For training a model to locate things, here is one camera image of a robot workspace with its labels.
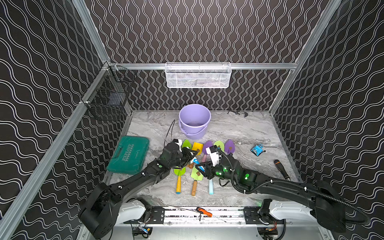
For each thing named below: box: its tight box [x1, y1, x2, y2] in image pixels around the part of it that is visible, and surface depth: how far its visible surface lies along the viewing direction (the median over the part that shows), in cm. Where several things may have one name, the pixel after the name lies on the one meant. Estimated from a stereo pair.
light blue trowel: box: [208, 178, 214, 195], surface depth 83 cm
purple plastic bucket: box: [178, 104, 212, 140], surface depth 101 cm
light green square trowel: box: [191, 166, 204, 196], surface depth 85 cm
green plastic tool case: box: [106, 136, 150, 175], surface depth 92 cm
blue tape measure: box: [250, 143, 266, 157], surface depth 97 cm
